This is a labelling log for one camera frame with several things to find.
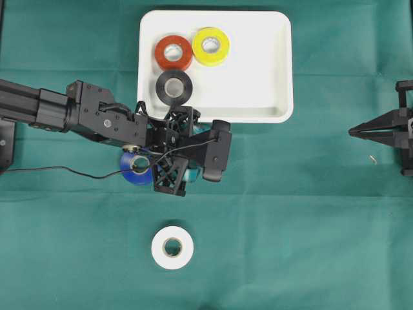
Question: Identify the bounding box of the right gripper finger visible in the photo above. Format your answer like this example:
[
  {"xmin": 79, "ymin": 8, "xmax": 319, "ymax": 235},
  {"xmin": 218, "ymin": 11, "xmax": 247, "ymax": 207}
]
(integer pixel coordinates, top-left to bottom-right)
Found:
[
  {"xmin": 350, "ymin": 131, "xmax": 403, "ymax": 149},
  {"xmin": 348, "ymin": 109, "xmax": 403, "ymax": 133}
]

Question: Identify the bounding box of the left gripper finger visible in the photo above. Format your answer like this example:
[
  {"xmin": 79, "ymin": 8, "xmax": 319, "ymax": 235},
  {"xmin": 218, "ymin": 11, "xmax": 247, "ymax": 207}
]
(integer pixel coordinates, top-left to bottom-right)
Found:
[
  {"xmin": 193, "ymin": 124, "xmax": 210, "ymax": 135},
  {"xmin": 182, "ymin": 167, "xmax": 199, "ymax": 183}
]

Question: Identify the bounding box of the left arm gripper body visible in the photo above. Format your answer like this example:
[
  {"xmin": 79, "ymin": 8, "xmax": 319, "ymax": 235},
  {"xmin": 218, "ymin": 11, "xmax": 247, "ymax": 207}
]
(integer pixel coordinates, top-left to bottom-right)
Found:
[{"xmin": 135, "ymin": 101, "xmax": 201, "ymax": 197}]

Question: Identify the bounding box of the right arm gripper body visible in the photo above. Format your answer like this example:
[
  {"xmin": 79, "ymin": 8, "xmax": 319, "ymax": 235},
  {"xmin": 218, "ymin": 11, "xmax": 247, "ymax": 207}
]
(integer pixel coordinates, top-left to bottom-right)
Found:
[{"xmin": 396, "ymin": 80, "xmax": 412, "ymax": 176}]

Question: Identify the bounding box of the black tape roll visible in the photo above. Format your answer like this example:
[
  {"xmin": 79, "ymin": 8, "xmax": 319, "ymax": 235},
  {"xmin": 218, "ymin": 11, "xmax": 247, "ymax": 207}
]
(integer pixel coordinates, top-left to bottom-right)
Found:
[{"xmin": 156, "ymin": 70, "xmax": 193, "ymax": 107}]

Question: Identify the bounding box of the red tape roll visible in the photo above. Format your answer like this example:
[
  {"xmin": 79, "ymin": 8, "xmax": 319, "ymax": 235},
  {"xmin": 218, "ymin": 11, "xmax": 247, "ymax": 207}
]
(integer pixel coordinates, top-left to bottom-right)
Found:
[{"xmin": 154, "ymin": 35, "xmax": 192, "ymax": 71}]

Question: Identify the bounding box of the yellow tape roll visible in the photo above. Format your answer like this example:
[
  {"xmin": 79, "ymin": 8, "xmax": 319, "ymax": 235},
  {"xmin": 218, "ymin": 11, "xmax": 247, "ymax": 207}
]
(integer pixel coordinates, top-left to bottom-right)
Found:
[{"xmin": 192, "ymin": 27, "xmax": 230, "ymax": 67}]

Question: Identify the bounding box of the teal tape roll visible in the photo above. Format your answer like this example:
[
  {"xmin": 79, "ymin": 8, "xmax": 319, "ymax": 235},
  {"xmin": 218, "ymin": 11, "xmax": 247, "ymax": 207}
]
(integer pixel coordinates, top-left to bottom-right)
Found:
[{"xmin": 183, "ymin": 123, "xmax": 210, "ymax": 183}]

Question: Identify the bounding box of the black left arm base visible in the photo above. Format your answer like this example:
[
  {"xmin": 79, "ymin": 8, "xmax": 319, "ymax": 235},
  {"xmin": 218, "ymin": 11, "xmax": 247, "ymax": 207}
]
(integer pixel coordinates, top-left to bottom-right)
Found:
[{"xmin": 0, "ymin": 119, "xmax": 15, "ymax": 174}]

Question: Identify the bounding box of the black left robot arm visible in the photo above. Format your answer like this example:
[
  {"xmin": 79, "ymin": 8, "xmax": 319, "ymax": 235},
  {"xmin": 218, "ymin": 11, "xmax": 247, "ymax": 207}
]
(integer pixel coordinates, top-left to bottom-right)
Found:
[{"xmin": 1, "ymin": 80, "xmax": 216, "ymax": 196}]

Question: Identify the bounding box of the blue tape roll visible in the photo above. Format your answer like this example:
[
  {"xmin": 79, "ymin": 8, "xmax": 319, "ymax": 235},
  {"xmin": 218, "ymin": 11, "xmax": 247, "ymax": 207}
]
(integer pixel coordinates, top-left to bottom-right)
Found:
[{"xmin": 120, "ymin": 152, "xmax": 153, "ymax": 185}]

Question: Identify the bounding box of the white tape roll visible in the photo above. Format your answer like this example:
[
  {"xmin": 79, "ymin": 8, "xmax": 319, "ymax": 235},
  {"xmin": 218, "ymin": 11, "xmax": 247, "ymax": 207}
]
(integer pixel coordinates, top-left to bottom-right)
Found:
[{"xmin": 151, "ymin": 226, "xmax": 194, "ymax": 270}]

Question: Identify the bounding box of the white plastic tray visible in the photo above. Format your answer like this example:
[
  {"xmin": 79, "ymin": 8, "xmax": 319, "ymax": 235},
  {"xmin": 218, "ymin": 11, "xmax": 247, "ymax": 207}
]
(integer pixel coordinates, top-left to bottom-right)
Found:
[{"xmin": 137, "ymin": 10, "xmax": 294, "ymax": 123}]

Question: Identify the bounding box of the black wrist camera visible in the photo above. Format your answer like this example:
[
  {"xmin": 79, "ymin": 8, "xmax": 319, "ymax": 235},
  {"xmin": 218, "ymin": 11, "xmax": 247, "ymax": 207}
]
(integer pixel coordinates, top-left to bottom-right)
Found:
[{"xmin": 177, "ymin": 119, "xmax": 232, "ymax": 182}]

